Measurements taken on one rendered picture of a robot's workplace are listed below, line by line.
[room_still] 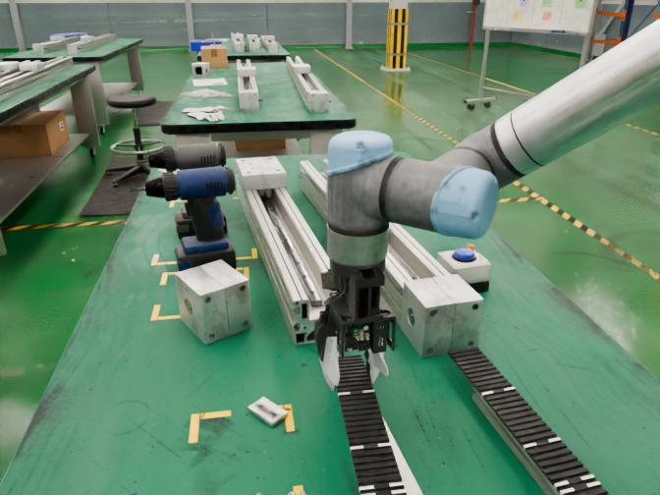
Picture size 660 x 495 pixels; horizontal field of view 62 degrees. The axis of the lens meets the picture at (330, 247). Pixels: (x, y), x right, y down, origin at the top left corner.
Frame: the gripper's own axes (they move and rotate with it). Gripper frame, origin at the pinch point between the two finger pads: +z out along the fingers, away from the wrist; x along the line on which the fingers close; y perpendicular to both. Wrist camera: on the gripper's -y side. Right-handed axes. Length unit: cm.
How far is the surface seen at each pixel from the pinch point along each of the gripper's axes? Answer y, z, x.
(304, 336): -14.0, 1.7, -3.7
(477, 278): -22.3, 0.2, 32.5
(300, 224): -45.7, -5.2, 2.4
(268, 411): 1.6, 2.3, -12.4
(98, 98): -546, 45, -100
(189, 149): -65, -18, -19
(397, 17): -973, -11, 385
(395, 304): -17.1, 0.1, 13.4
